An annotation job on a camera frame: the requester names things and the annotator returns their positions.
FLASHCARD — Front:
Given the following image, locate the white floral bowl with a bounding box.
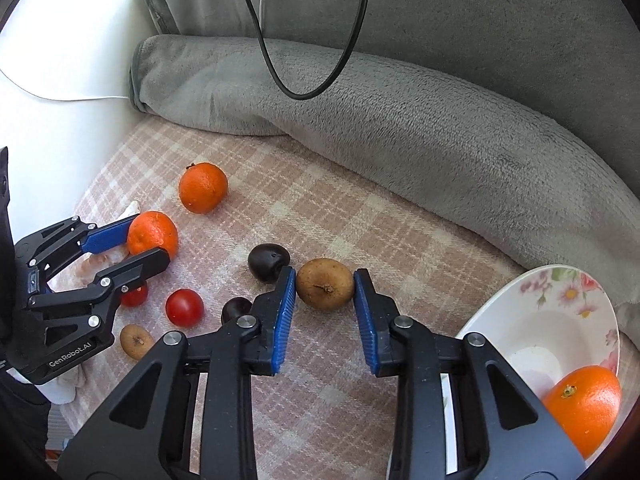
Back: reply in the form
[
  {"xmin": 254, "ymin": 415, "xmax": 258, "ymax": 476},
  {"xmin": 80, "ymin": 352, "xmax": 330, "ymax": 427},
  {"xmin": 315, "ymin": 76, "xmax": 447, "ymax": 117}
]
[{"xmin": 440, "ymin": 264, "xmax": 621, "ymax": 480}]

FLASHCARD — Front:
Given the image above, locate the tangerine with stem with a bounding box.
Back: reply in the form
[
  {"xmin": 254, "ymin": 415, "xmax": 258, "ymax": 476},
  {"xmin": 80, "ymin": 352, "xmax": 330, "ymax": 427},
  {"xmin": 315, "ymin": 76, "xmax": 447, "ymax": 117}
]
[{"xmin": 178, "ymin": 162, "xmax": 229, "ymax": 215}]

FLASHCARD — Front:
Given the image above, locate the large brown kiwi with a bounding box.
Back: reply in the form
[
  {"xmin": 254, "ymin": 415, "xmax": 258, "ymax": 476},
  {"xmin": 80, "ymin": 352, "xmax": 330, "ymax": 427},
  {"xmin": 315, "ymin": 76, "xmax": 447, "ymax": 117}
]
[{"xmin": 295, "ymin": 258, "xmax": 357, "ymax": 311}]

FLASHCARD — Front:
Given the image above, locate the small brown kiwi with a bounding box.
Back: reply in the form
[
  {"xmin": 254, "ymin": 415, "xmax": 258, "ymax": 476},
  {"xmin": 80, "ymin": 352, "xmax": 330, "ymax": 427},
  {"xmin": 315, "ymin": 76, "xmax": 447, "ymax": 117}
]
[{"xmin": 119, "ymin": 324, "xmax": 153, "ymax": 362}]

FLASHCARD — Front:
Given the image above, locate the white side table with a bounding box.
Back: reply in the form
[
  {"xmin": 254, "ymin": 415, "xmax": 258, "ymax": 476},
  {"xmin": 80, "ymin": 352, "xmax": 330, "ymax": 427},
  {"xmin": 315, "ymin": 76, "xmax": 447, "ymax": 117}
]
[{"xmin": 0, "ymin": 0, "xmax": 151, "ymax": 261}]

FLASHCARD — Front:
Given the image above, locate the orange tangerine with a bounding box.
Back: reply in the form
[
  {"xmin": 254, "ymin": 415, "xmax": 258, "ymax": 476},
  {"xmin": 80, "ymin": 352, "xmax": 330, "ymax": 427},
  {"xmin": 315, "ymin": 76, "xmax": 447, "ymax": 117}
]
[{"xmin": 126, "ymin": 211, "xmax": 179, "ymax": 261}]

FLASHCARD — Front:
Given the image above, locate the pink plaid bed sheet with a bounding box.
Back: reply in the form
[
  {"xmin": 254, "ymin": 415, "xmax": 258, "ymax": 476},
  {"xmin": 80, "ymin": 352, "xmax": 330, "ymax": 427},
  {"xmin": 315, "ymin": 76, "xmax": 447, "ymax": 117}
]
[{"xmin": 45, "ymin": 120, "xmax": 531, "ymax": 480}]

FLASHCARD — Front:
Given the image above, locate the black cable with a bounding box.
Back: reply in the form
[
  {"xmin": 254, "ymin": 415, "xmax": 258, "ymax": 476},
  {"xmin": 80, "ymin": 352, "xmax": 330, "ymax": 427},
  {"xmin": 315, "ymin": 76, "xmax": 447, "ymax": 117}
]
[{"xmin": 239, "ymin": 0, "xmax": 372, "ymax": 99}]

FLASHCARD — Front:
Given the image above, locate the rolled grey fleece blanket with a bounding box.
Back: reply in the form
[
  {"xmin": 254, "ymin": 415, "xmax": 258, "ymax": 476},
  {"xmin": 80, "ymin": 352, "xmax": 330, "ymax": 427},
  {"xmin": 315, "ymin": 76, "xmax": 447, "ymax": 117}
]
[{"xmin": 129, "ymin": 35, "xmax": 640, "ymax": 311}]

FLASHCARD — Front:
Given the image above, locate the large dark plum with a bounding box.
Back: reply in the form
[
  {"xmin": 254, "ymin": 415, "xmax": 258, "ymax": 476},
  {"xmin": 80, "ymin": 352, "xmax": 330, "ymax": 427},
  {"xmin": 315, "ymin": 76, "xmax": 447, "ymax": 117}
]
[{"xmin": 247, "ymin": 243, "xmax": 291, "ymax": 283}]

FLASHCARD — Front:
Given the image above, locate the grey fleece cushion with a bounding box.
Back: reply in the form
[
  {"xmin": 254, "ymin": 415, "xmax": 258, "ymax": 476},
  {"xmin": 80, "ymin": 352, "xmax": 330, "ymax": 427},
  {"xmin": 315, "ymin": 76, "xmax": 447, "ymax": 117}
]
[{"xmin": 142, "ymin": 0, "xmax": 640, "ymax": 186}]

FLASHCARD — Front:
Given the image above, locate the small red cherry tomato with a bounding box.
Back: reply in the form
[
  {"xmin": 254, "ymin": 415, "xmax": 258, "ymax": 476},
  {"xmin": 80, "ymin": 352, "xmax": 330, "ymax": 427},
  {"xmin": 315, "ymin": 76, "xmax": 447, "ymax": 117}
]
[{"xmin": 120, "ymin": 282, "xmax": 149, "ymax": 308}]

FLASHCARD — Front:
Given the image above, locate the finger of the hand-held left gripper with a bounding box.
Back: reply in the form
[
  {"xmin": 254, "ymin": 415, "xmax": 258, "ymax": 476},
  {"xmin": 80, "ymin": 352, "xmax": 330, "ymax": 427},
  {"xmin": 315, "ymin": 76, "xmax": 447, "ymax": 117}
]
[
  {"xmin": 14, "ymin": 214, "xmax": 142, "ymax": 286},
  {"xmin": 29, "ymin": 247, "xmax": 172, "ymax": 346}
]

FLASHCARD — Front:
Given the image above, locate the large orange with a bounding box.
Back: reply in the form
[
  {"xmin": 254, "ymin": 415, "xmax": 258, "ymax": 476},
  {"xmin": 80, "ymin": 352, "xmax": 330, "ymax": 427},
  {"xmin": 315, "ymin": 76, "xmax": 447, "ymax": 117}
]
[{"xmin": 542, "ymin": 366, "xmax": 622, "ymax": 461}]

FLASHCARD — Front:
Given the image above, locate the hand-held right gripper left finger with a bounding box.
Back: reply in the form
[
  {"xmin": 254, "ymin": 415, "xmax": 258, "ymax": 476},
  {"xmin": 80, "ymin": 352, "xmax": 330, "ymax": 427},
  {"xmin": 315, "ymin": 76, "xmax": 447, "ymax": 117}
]
[{"xmin": 57, "ymin": 266, "xmax": 297, "ymax": 480}]

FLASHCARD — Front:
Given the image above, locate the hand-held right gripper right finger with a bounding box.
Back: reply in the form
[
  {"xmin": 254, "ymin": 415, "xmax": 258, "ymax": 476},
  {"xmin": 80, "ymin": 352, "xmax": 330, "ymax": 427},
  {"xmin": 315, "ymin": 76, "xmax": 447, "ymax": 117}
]
[{"xmin": 353, "ymin": 268, "xmax": 587, "ymax": 480}]

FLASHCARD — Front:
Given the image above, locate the large red cherry tomato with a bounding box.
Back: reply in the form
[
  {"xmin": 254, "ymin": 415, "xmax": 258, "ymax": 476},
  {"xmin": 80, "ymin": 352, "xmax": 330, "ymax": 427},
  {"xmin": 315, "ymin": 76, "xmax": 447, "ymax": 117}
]
[{"xmin": 165, "ymin": 288, "xmax": 205, "ymax": 327}]

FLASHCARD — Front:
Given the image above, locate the thin white cable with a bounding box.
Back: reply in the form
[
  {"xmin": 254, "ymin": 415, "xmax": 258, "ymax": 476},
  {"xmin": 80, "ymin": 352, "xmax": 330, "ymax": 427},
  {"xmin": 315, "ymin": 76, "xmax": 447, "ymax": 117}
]
[{"xmin": 0, "ymin": 67, "xmax": 132, "ymax": 102}]

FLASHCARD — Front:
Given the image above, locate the small dark plum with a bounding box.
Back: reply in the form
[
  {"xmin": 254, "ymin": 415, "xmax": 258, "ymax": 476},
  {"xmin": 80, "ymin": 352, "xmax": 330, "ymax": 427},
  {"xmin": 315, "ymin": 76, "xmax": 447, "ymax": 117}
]
[{"xmin": 221, "ymin": 297, "xmax": 253, "ymax": 325}]

